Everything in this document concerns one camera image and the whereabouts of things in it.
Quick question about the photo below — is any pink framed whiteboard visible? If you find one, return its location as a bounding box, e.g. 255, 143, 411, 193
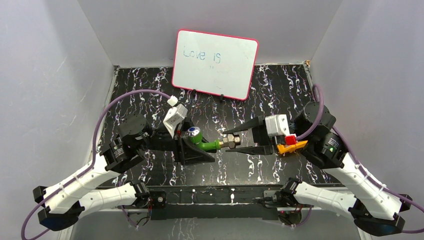
171, 29, 259, 101

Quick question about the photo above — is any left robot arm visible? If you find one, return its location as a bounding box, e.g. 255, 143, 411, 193
33, 114, 221, 231

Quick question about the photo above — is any silver hex nut fitting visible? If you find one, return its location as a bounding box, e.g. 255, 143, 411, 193
219, 133, 241, 149

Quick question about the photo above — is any green water faucet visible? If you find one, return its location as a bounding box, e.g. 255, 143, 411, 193
186, 126, 221, 153

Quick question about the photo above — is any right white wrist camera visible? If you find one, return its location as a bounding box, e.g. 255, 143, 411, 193
264, 114, 298, 146

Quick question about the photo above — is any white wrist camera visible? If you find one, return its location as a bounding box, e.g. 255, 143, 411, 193
264, 114, 298, 146
162, 104, 188, 138

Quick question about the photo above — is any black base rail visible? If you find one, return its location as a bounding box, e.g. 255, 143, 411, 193
149, 184, 283, 220

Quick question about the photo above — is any orange parts bin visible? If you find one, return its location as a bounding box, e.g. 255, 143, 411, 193
276, 140, 308, 156

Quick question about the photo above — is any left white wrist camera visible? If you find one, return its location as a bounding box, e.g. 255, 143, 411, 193
162, 104, 188, 138

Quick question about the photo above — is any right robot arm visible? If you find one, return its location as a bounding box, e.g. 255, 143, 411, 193
225, 102, 411, 237

